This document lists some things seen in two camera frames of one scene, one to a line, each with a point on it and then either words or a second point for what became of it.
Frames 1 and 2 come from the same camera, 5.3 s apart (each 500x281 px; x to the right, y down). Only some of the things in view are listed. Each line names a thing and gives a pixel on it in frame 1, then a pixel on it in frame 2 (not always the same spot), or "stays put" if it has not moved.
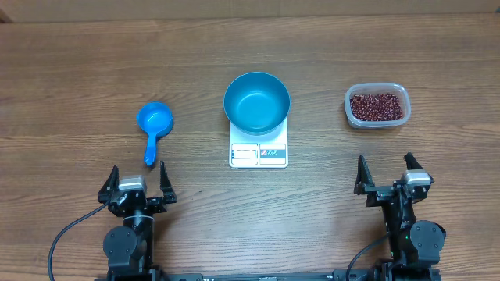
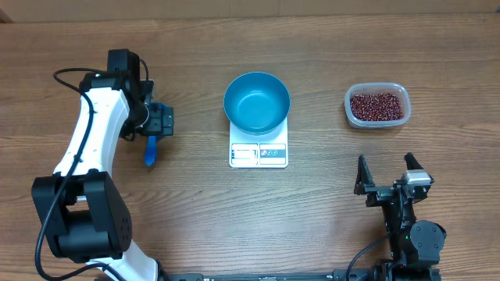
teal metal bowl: (257, 103) stays put
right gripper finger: (411, 161) stays put
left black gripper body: (156, 206) to (157, 123)
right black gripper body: (380, 195) stays put
